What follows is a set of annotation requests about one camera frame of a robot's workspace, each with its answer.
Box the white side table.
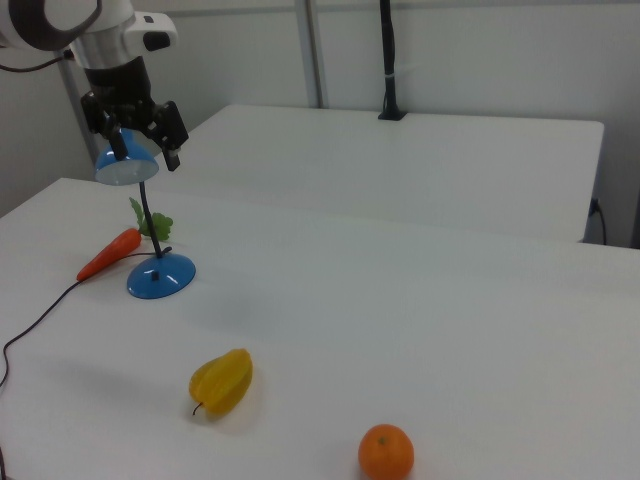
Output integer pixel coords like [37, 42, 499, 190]
[144, 103, 605, 245]

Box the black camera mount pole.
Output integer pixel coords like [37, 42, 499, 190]
[377, 0, 407, 122]

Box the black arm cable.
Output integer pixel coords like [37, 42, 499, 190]
[0, 49, 75, 74]

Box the grey partition frame post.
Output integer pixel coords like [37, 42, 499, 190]
[293, 0, 332, 109]

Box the black wall plug cable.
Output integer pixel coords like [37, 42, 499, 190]
[589, 197, 609, 246]

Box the blue desk lamp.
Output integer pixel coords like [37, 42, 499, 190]
[94, 126, 197, 301]

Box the grey metal post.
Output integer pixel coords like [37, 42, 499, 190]
[60, 47, 99, 169]

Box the orange toy mandarin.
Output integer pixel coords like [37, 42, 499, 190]
[357, 423, 416, 480]

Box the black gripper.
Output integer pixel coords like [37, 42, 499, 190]
[81, 56, 190, 173]

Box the yellow toy starfruit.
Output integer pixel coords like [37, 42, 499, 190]
[188, 348, 254, 418]

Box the orange toy carrot with leaves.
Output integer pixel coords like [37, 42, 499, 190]
[76, 196, 175, 282]

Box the black lamp power cable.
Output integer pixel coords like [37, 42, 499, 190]
[0, 245, 174, 389]

